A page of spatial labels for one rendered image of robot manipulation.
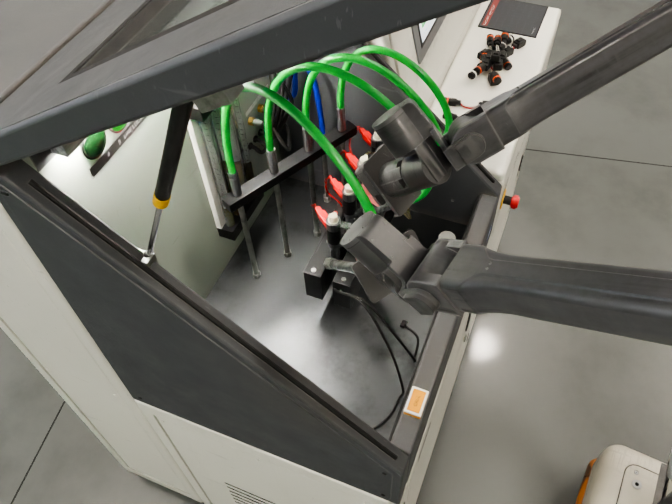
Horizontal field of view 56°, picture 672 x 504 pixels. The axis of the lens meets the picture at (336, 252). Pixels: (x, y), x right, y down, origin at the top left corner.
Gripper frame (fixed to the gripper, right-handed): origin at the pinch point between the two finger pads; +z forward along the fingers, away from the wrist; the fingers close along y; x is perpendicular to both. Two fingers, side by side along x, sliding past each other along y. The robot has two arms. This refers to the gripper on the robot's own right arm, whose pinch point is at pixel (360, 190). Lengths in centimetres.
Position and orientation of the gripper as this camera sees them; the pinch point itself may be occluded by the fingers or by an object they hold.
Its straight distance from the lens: 107.6
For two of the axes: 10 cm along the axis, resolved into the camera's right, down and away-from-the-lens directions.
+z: -5.2, 1.1, 8.4
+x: -6.1, 6.5, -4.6
